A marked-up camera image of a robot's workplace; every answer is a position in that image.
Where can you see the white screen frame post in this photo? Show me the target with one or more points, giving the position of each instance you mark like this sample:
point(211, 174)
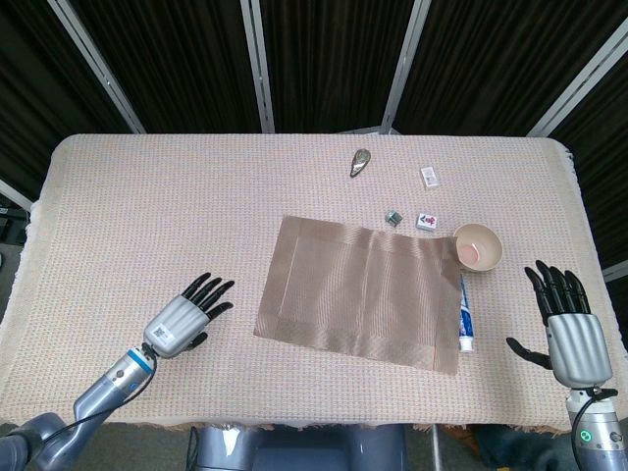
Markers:
point(260, 73)
point(15, 192)
point(402, 64)
point(98, 68)
point(579, 78)
point(615, 272)

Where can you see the white red-printed mahjong tile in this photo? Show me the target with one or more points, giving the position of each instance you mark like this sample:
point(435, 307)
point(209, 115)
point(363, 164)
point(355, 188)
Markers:
point(428, 222)

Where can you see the brown woven placemat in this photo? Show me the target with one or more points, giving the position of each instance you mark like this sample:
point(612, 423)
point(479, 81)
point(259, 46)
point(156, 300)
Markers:
point(353, 294)

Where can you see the blue white toothpaste tube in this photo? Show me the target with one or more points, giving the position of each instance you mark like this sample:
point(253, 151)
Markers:
point(466, 324)

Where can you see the beige woven tablecloth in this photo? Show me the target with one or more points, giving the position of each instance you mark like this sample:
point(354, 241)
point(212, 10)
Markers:
point(147, 172)

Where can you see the dark pleated screen panel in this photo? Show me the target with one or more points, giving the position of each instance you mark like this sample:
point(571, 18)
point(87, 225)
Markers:
point(172, 64)
point(608, 147)
point(500, 59)
point(333, 64)
point(29, 73)

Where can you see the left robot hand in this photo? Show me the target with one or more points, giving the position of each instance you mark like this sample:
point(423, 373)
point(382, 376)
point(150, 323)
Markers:
point(174, 326)

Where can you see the small green cube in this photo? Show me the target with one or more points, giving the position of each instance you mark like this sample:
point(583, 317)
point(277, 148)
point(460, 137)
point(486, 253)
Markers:
point(393, 218)

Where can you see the grey robot torso base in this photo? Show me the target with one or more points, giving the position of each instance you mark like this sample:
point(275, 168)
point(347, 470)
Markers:
point(294, 451)

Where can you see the white table leg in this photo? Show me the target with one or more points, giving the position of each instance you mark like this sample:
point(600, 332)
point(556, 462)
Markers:
point(436, 451)

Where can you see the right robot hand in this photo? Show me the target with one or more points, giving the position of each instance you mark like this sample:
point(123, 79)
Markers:
point(579, 348)

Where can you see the light brown bowl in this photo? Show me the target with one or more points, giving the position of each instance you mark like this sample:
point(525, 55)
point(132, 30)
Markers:
point(486, 245)

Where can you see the small white barcode box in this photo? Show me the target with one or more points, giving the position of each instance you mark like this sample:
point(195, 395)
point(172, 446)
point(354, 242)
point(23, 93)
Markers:
point(430, 176)

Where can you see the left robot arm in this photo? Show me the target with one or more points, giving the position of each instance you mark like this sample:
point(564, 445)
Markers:
point(108, 387)

